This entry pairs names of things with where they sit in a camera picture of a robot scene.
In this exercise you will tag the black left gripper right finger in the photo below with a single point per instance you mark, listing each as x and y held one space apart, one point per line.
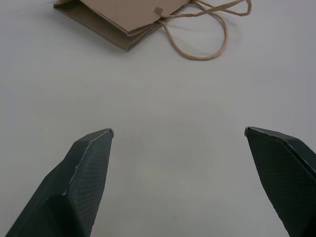
284 177

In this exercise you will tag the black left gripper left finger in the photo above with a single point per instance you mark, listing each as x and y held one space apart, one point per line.
74 182

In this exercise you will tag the brown kraft paper bag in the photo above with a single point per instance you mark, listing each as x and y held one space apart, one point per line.
128 19

